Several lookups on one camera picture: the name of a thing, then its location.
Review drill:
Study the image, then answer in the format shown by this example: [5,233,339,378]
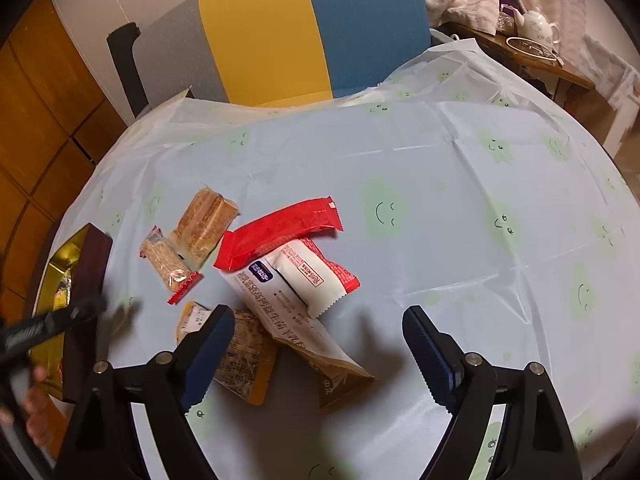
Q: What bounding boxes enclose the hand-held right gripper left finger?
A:
[52,305,236,480]

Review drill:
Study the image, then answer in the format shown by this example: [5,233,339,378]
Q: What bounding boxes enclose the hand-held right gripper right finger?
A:
[402,306,583,480]

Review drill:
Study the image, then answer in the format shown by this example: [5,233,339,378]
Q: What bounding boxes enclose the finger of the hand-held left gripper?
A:
[0,297,108,358]

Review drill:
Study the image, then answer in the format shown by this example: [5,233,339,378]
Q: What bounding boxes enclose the clear orange-edged snack packet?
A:
[175,301,278,406]

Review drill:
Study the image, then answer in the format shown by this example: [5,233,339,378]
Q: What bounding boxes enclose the maroon box with gold interior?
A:
[27,223,115,403]

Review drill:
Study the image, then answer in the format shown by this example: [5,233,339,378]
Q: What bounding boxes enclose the long white brown snack packet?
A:
[220,265,376,413]

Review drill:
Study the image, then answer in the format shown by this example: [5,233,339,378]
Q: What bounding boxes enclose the oat bar packet red ends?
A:
[140,226,205,306]

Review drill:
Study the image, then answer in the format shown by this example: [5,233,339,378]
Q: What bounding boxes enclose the white red-edged cake packet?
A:
[249,239,361,318]

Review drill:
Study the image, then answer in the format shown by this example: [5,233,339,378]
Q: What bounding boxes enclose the clear brown biscuit packet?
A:
[167,186,240,267]

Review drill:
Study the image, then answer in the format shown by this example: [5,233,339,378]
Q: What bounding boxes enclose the red snack packet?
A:
[214,197,345,272]

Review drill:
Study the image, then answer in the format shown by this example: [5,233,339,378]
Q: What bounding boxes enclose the person's left hand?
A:
[24,366,57,443]

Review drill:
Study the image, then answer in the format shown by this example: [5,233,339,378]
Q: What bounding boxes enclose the orange wooden wardrobe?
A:
[0,0,133,321]

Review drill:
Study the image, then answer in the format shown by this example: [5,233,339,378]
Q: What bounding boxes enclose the wooden side table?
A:
[440,22,596,106]

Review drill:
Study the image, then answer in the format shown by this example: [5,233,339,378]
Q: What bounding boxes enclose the grey yellow blue chair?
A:
[107,0,433,118]

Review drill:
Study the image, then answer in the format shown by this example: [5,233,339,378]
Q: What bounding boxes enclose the white plate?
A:
[506,36,560,63]

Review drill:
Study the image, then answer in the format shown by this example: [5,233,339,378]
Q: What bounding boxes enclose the cloth covered side shelf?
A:
[582,35,640,156]

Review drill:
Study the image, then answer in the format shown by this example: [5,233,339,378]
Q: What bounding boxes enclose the white teapot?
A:
[514,7,561,43]

